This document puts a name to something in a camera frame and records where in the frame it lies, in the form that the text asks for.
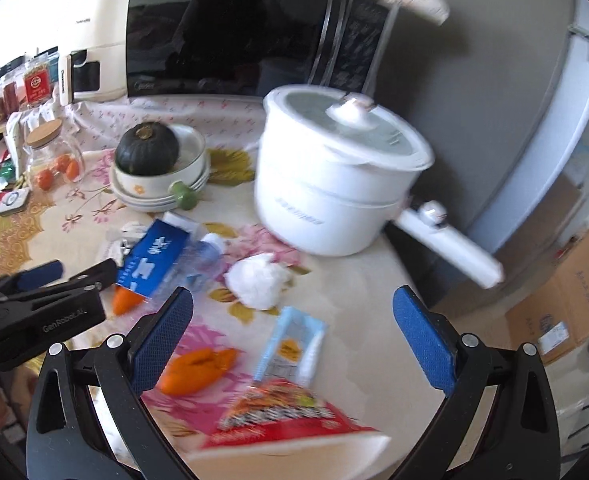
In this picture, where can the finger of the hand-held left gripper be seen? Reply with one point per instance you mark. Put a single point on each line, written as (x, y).
(94, 275)
(39, 275)

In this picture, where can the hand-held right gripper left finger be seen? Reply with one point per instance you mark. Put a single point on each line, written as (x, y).
(167, 327)

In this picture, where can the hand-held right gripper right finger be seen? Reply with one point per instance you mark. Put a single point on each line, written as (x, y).
(422, 342)

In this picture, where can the long orange peel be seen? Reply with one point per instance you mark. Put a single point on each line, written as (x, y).
(124, 302)

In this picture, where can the blue drink carton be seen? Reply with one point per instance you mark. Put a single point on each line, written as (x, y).
(149, 260)

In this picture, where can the white tissue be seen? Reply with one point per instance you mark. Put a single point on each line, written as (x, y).
(257, 280)

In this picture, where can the curled orange peel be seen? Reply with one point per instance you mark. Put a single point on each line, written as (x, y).
(194, 367)

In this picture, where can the clear plastic bottle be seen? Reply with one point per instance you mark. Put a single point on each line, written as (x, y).
(202, 260)

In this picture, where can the white plate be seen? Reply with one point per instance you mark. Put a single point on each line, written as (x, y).
(124, 196)
(139, 207)

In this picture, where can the small orange tomato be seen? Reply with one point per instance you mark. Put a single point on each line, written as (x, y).
(43, 178)
(63, 162)
(75, 169)

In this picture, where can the glass jar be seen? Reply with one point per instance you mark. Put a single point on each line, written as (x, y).
(54, 160)

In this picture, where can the light blue snack wrapper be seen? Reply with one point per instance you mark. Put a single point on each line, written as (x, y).
(289, 340)

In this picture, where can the dark green squash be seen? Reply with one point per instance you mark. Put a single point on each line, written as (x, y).
(147, 152)

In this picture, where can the bamboo jar lid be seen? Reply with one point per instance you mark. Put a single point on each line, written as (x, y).
(44, 134)

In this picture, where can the red instant noodle cup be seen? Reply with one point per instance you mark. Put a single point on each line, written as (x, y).
(284, 417)

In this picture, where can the white flower-print bowl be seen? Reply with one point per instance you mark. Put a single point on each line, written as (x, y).
(194, 157)

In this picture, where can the white electric cooking pot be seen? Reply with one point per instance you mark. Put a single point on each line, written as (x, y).
(324, 195)

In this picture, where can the red label jar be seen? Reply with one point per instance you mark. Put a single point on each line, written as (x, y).
(37, 85)

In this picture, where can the white small-print cloth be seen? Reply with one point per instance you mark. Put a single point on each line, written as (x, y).
(214, 110)

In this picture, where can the grey refrigerator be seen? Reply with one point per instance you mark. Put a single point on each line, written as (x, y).
(549, 135)

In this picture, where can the glass pot lid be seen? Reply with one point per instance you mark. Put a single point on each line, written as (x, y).
(319, 115)

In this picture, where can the cream air fryer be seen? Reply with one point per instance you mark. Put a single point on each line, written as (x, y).
(109, 25)

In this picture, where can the black microwave oven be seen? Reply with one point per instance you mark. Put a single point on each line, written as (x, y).
(224, 35)

